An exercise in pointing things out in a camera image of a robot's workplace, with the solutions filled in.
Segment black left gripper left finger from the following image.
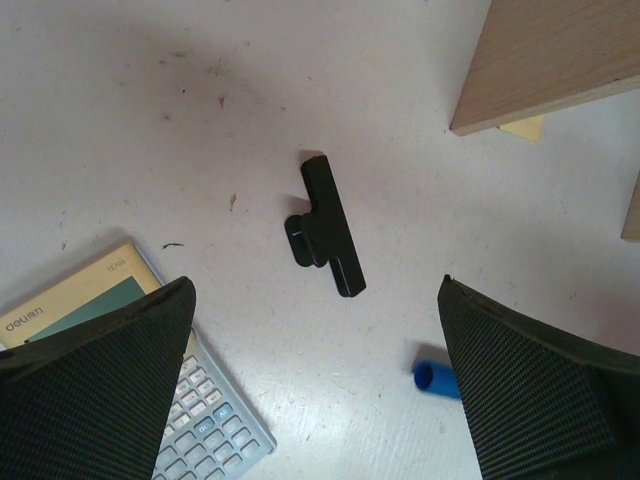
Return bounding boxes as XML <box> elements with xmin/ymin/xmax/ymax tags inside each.
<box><xmin>1</xmin><ymin>277</ymin><xmax>196</xmax><ymax>479</ymax></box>

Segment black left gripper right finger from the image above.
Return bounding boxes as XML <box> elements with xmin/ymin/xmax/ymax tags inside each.
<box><xmin>437</xmin><ymin>276</ymin><xmax>639</xmax><ymax>479</ymax></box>

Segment blue microfiber duster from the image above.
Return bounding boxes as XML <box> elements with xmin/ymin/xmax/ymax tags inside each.
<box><xmin>413</xmin><ymin>359</ymin><xmax>461</xmax><ymax>400</ymax></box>

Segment light wooden bookshelf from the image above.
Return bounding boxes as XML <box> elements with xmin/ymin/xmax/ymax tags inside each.
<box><xmin>449</xmin><ymin>0</ymin><xmax>640</xmax><ymax>243</ymax></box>

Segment yellow sticky note pad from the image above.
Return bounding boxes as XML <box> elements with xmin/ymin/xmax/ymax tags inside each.
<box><xmin>498</xmin><ymin>115</ymin><xmax>544</xmax><ymax>143</ymax></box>

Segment black binder clip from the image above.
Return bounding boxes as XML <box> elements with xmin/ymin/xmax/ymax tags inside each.
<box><xmin>284</xmin><ymin>155</ymin><xmax>366</xmax><ymax>298</ymax></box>

